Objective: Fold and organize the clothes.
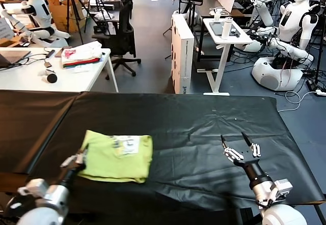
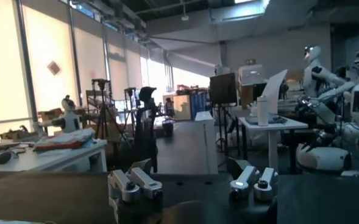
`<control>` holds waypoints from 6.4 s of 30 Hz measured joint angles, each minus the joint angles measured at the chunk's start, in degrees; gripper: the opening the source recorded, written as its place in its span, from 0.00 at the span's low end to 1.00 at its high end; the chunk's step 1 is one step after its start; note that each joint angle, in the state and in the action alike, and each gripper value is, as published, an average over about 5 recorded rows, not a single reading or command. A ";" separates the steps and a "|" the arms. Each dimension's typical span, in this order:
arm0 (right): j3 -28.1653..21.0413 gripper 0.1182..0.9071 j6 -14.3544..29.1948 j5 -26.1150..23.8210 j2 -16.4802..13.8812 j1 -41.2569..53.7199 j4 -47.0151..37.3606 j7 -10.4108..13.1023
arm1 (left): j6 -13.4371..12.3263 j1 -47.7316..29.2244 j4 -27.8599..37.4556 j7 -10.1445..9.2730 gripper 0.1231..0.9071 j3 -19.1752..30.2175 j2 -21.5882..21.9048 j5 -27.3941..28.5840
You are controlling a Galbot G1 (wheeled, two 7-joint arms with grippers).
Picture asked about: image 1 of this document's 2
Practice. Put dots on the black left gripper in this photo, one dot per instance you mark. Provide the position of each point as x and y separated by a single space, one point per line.
72 171

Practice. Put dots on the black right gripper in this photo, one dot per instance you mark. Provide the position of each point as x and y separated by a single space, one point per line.
254 171

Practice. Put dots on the lime green t-shirt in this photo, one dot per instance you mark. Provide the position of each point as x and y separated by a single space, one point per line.
117 161

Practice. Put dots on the white humanoid robot raised arm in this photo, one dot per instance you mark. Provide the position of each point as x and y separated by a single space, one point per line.
263 13

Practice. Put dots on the stack of folded clothes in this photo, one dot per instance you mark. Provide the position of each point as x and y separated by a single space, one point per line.
82 54

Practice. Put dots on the black plastic table sheet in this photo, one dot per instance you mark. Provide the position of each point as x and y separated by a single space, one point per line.
30 128
191 146

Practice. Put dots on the white office table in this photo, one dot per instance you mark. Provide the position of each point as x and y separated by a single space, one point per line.
76 82

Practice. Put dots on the black round speaker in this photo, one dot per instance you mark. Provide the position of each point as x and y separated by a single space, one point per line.
51 78

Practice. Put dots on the white paper tissue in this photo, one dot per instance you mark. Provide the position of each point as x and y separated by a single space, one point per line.
82 69

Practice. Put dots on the white crumpled item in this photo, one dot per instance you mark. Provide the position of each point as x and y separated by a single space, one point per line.
42 73

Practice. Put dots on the black power adapter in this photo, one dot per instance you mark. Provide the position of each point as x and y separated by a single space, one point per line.
310 83

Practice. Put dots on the white standing desk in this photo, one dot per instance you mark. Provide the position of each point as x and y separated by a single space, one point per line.
224 57

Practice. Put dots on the white power strip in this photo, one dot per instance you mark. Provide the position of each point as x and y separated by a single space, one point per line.
321 91

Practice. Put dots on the small brown card device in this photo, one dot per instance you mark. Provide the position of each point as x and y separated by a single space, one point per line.
47 64

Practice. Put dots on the black usb hub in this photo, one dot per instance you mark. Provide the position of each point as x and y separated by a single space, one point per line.
50 53

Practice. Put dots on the grey laptop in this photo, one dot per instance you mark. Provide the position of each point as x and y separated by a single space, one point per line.
13 57

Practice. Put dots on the tall white cardboard box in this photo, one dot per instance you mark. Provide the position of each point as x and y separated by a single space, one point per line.
182 46

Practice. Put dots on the white thermos bottle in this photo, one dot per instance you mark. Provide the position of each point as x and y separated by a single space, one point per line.
226 29

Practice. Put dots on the black tablet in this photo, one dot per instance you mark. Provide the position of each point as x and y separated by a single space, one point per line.
216 29

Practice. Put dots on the black stand pole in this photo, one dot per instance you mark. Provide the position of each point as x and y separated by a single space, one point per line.
320 44

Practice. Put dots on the black office chair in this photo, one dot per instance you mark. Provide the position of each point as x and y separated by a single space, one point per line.
125 31

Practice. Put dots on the small white device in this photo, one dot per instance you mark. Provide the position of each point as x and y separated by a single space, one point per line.
217 13

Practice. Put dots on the white humanoid robot round base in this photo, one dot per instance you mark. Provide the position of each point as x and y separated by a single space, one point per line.
291 18

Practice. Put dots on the brown cardboard box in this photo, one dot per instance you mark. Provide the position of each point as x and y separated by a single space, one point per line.
59 16

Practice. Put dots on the white humanoid robot black shoulders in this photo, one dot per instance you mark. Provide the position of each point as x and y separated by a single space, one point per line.
41 13

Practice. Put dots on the tall black tripod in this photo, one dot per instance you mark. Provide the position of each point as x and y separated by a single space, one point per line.
68 8

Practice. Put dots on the short black tripod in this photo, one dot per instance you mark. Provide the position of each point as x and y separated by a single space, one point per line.
98 3

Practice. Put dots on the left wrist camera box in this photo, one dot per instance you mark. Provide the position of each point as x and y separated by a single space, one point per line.
34 185

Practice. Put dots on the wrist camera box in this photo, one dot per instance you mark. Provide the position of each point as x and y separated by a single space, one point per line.
282 185
34 185

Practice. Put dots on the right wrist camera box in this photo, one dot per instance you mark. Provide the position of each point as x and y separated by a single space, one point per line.
282 185

